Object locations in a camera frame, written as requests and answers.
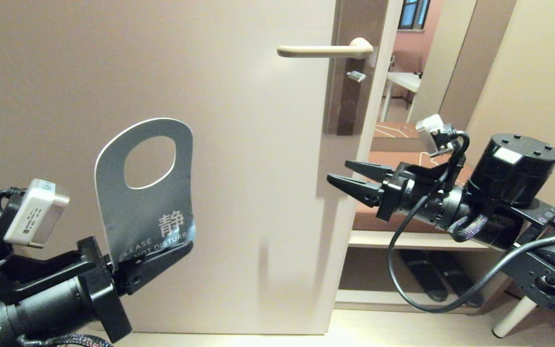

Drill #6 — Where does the white door hanger sign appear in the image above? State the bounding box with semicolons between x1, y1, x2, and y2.
94;118;196;266

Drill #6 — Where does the beige room door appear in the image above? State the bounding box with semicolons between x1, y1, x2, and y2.
0;0;401;336

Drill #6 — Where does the brown bench cushion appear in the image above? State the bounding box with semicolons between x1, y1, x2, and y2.
352;152;476;233

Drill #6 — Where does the white bench shelf unit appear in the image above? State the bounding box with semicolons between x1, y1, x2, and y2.
334;230;514;315

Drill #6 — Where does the dark slipper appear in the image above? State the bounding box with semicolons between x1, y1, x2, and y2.
400;250;449;303
432;251;483;308

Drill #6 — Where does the white table leg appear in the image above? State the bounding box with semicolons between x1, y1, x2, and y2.
492;296;538;339

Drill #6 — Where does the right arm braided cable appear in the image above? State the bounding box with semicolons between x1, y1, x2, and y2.
449;212;555;242

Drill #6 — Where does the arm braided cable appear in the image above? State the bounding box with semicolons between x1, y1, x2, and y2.
17;334;114;347
449;212;555;242

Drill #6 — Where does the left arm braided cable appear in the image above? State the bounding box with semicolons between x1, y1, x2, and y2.
17;334;114;347

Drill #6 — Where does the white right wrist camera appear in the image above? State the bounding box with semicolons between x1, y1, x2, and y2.
415;114;447;155

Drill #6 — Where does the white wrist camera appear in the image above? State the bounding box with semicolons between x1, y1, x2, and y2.
4;179;71;249
415;114;447;155

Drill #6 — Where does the black rubber cable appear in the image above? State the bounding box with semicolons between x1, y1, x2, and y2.
387;133;555;314

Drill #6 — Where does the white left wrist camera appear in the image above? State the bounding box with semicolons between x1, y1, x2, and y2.
4;179;71;249

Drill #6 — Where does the beige lever door handle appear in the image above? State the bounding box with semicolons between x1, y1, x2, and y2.
277;38;374;59

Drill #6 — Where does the wall mirror with beige frame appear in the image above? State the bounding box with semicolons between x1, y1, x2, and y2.
371;0;516;152

